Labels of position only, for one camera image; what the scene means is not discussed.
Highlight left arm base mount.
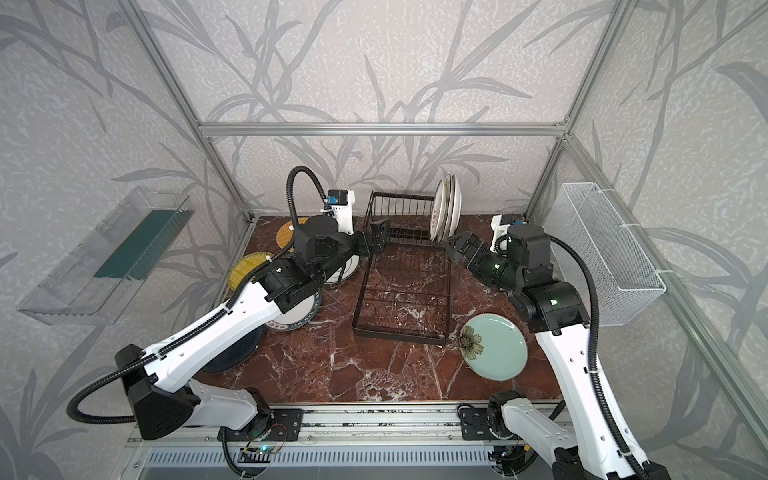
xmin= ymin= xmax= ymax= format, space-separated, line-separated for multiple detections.
xmin=217 ymin=408 xmax=304 ymax=443

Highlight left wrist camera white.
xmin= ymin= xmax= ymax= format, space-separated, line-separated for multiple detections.
xmin=327 ymin=189 xmax=356 ymax=235

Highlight aluminium front rail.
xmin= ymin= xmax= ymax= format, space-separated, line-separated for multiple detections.
xmin=122 ymin=403 xmax=632 ymax=448

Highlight sunburst plate teal rim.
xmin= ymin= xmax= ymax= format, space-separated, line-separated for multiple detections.
xmin=437 ymin=174 xmax=454 ymax=242

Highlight light green flower plate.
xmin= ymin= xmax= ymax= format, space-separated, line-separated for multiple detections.
xmin=459 ymin=313 xmax=528 ymax=382

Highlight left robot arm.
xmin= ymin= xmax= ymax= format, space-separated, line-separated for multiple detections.
xmin=66 ymin=166 xmax=390 ymax=440

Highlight black wire dish rack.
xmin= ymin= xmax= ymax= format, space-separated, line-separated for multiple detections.
xmin=352 ymin=192 xmax=452 ymax=346

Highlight orange woven round plate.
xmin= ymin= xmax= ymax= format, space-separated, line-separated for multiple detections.
xmin=275 ymin=221 xmax=294 ymax=249

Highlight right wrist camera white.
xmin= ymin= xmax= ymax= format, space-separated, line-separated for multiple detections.
xmin=490 ymin=213 xmax=525 ymax=253

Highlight yellow-green round plate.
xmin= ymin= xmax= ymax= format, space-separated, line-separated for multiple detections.
xmin=228 ymin=251 xmax=274 ymax=291

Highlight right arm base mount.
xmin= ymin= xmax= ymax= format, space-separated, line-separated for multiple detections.
xmin=456 ymin=403 xmax=513 ymax=441

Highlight cream plate with plum blossoms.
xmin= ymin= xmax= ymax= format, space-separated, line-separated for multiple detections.
xmin=448 ymin=175 xmax=462 ymax=236

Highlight white plate cloud emblem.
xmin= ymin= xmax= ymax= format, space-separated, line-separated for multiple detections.
xmin=325 ymin=255 xmax=360 ymax=285

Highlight white wire mesh basket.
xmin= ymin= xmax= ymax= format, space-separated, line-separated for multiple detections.
xmin=544 ymin=182 xmax=666 ymax=327

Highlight clear plastic wall tray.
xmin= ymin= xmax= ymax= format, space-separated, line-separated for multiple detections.
xmin=18 ymin=187 xmax=194 ymax=326

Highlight white plate dark green rim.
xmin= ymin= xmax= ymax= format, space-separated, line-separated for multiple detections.
xmin=265 ymin=292 xmax=322 ymax=332

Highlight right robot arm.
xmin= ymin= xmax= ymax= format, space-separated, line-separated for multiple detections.
xmin=442 ymin=223 xmax=670 ymax=479

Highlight dark blue plate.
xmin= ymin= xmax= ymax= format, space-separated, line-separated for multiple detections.
xmin=201 ymin=326 xmax=266 ymax=374

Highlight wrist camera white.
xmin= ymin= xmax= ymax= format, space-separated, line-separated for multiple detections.
xmin=327 ymin=189 xmax=356 ymax=235
xmin=490 ymin=213 xmax=525 ymax=253

